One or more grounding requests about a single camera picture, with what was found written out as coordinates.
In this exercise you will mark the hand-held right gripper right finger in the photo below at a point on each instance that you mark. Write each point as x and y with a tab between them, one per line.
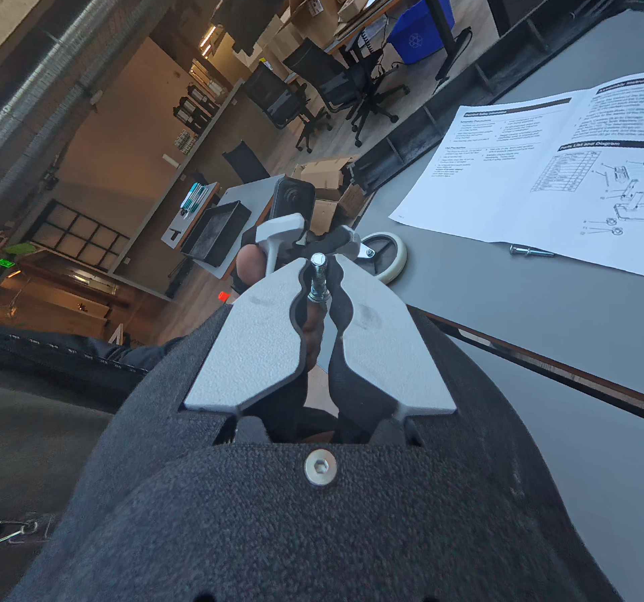
390	355

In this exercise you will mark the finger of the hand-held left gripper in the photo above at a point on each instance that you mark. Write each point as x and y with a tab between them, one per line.
354	245
279	229

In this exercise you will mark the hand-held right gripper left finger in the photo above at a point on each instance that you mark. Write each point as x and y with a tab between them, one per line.
246	345

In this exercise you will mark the silver threaded bolt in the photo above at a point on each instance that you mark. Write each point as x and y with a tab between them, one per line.
317	280
526	251

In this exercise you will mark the grey desk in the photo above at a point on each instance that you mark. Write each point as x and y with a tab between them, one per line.
478	290

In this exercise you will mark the pale caster wheel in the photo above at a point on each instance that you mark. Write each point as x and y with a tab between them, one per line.
391	259

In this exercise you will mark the open cardboard box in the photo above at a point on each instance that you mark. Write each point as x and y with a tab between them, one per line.
327	169

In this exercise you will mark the small grey table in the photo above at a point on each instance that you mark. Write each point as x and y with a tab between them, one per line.
244	193

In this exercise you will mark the small red object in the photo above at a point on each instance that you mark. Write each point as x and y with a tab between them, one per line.
224	296

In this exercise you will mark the black chair back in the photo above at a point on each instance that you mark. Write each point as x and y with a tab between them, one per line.
246	161

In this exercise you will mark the black shallow tray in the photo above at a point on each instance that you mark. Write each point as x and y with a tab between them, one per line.
214	234

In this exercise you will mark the teal marker set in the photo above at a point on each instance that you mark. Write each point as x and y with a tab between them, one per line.
195	198

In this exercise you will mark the black office chair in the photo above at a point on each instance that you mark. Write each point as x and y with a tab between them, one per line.
274	93
322	73

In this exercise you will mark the long white shelf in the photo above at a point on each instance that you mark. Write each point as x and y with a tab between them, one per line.
166	179

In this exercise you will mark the white instruction sheet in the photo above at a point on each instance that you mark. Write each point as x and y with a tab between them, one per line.
503	184

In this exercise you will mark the person's dark trouser leg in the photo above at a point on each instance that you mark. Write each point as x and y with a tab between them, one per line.
75	355

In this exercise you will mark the stack of cardboard boxes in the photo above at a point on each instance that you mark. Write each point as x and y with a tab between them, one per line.
312	8

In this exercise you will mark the wooden cabinet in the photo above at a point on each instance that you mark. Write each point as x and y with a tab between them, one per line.
55	305

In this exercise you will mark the black grid window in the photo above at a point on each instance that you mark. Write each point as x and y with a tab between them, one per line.
80	237

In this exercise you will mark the blue recycling bin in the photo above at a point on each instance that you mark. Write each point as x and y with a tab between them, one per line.
417	33

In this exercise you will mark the wooden table black legs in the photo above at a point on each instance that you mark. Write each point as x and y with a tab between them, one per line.
437	13

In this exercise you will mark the green plant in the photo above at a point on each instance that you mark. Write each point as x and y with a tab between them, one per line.
20	248

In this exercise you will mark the silver ventilation duct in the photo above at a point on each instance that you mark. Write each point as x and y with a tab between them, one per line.
60	43

